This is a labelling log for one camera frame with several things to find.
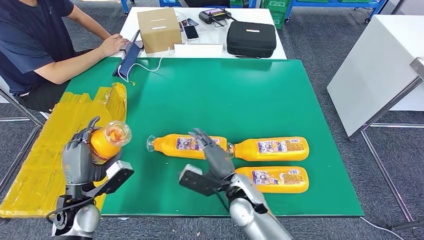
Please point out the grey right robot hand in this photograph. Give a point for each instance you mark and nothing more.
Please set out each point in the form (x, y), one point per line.
(220, 162)

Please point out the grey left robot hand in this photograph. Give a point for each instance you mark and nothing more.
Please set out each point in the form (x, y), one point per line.
(78, 165)

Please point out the orange detergent bottle clear cap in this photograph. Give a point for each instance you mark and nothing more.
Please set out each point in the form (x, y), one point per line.
(278, 180)
(106, 142)
(169, 145)
(251, 150)

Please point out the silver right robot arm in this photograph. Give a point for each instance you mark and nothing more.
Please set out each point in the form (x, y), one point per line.
(258, 218)

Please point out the yellow taped cardboard mat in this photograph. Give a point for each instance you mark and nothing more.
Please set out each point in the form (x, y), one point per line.
(49, 149)

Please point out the green table mat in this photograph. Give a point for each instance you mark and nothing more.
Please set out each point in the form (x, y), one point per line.
(215, 99)

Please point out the flat white box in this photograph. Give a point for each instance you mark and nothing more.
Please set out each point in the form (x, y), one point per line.
(198, 50)

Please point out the tablet in blue case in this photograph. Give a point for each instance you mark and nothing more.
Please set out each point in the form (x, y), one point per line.
(129, 61)

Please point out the black zipped carrying case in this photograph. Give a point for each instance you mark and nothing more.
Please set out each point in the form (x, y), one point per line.
(251, 39)

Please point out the person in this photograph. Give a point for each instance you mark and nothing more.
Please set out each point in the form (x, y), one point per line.
(26, 43)

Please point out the smartphone with dark screen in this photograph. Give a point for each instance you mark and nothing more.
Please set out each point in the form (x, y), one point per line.
(191, 32)

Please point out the dark printed card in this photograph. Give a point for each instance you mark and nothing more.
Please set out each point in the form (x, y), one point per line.
(181, 26)
(192, 22)

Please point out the brown cardboard box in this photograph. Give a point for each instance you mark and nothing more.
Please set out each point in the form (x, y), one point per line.
(159, 31)

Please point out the black remote controller with screen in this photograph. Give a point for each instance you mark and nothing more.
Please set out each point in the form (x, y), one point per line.
(213, 16)

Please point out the green plastic crate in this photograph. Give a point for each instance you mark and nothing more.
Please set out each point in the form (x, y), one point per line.
(279, 20)
(278, 6)

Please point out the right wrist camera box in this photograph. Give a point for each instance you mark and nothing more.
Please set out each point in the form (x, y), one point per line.
(195, 180)

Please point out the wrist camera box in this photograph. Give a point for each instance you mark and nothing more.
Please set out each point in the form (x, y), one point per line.
(195, 180)
(119, 172)

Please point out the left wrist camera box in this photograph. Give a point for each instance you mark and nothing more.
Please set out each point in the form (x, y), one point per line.
(119, 172)

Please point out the grey metal frame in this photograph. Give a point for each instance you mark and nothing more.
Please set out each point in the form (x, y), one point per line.
(20, 106)

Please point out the white table steel frame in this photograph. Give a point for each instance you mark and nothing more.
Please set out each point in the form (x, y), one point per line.
(371, 73)

